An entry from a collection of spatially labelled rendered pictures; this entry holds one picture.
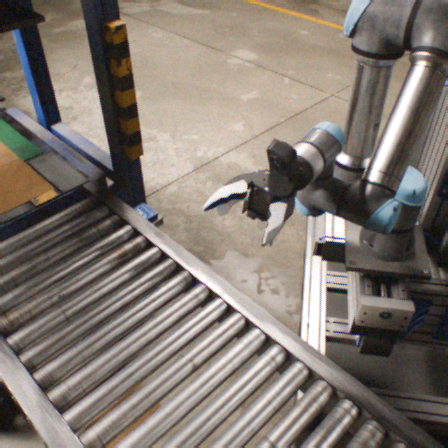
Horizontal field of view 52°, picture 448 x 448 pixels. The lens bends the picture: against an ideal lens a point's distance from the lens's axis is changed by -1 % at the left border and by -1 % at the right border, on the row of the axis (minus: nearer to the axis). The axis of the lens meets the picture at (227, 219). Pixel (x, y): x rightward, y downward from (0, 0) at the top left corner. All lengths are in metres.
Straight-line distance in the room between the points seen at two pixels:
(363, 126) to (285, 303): 1.23
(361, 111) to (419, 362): 1.07
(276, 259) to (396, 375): 0.88
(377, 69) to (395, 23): 0.11
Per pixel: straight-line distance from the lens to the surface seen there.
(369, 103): 1.13
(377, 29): 1.05
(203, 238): 2.49
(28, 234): 1.47
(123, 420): 1.04
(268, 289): 2.25
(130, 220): 1.42
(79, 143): 2.02
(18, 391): 1.13
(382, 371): 1.83
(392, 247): 1.29
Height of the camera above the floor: 1.72
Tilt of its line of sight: 41 degrees down
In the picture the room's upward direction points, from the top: straight up
